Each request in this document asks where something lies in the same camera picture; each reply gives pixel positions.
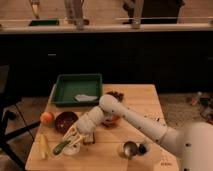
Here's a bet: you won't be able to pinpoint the brown chocolate bar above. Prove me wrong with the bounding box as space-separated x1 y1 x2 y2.
83 133 95 145

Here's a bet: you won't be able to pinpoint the dark red bowl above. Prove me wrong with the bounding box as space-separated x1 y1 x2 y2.
55 112 78 135

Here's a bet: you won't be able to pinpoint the green pepper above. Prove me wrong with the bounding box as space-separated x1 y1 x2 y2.
53 140 70 155

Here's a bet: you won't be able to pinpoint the green plastic tray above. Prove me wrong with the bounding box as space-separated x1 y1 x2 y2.
51 74 102 107

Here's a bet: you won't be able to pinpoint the dark red grapes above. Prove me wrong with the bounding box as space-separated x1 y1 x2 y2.
107 91 124 102

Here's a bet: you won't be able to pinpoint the metal cup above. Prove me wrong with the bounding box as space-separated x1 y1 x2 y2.
123 141 138 159

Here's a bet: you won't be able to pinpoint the white paper cup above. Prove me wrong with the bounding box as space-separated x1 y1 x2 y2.
63 143 80 156

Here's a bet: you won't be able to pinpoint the red apple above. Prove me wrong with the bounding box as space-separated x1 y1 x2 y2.
40 112 54 126

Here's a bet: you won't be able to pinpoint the orange bowl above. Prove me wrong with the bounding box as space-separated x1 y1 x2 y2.
102 115 120 127

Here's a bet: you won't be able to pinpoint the black chair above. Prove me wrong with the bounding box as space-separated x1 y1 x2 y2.
0 65 40 171

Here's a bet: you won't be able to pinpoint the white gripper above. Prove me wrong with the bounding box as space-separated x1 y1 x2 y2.
63 113 96 147

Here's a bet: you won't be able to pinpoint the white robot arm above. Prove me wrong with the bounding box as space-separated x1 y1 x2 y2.
63 94 213 171

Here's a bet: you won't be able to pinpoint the black measuring spoon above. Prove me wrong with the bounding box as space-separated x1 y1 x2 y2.
138 142 149 155

